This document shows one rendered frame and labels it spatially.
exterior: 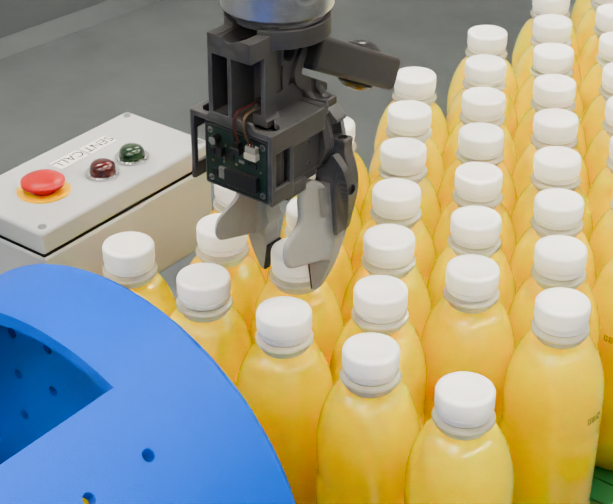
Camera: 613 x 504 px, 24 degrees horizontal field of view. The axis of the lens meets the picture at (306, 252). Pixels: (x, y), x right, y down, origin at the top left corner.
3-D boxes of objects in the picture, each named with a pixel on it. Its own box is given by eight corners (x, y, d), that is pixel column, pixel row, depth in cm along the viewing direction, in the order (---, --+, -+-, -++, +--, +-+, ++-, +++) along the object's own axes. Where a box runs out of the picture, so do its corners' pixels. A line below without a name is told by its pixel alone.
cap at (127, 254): (99, 282, 108) (97, 262, 107) (109, 255, 112) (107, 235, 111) (151, 284, 108) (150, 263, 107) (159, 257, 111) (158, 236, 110)
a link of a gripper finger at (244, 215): (194, 274, 107) (208, 171, 101) (246, 241, 111) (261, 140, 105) (227, 294, 105) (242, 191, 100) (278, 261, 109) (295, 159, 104)
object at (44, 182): (11, 192, 118) (10, 179, 117) (44, 175, 120) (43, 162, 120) (43, 205, 116) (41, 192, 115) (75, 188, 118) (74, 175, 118)
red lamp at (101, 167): (84, 175, 120) (82, 162, 120) (102, 165, 122) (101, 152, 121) (103, 182, 119) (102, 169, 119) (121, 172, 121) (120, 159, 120)
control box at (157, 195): (-31, 299, 123) (-46, 192, 117) (133, 207, 136) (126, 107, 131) (53, 341, 117) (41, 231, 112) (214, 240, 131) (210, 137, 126)
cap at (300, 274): (334, 275, 108) (334, 255, 107) (296, 295, 106) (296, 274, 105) (298, 255, 110) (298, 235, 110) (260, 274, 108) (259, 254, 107)
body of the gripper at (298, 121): (189, 184, 100) (182, 20, 94) (267, 139, 106) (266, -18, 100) (276, 218, 96) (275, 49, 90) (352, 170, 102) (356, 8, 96)
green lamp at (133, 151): (113, 159, 123) (112, 146, 122) (131, 149, 124) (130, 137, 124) (132, 166, 122) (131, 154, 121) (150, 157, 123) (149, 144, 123)
